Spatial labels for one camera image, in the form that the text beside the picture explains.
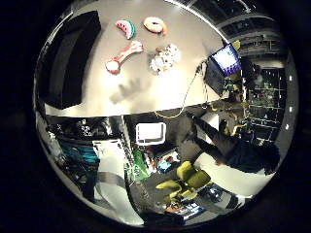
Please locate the spotted white brown plush toy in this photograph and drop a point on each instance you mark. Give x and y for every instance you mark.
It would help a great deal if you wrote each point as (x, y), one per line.
(165, 58)

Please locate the pink white plush bone toy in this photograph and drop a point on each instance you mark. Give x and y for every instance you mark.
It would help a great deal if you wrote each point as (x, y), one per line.
(123, 57)

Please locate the orange plush donut toy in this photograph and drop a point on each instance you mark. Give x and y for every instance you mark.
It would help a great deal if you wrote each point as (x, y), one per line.
(155, 24)

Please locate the plush watermelon slice toy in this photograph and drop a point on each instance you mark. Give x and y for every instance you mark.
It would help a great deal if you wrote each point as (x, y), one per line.
(127, 27)

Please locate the black fabric container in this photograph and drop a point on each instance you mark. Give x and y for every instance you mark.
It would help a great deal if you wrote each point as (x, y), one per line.
(69, 61)

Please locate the white plastic bin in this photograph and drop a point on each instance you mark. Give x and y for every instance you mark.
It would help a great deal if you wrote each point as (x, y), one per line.
(151, 133)

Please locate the yellow-green chair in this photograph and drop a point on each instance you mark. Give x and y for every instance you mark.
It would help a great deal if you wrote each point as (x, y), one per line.
(191, 176)

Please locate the person in dark clothes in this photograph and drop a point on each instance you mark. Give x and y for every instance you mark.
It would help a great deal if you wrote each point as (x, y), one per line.
(233, 149)

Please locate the open laptop computer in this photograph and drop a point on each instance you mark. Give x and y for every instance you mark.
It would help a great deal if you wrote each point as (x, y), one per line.
(223, 63)

